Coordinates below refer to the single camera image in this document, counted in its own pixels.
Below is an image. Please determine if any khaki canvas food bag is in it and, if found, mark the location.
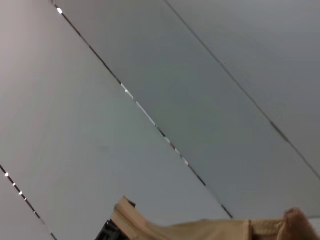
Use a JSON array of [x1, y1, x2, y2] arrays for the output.
[[109, 195, 320, 240]]

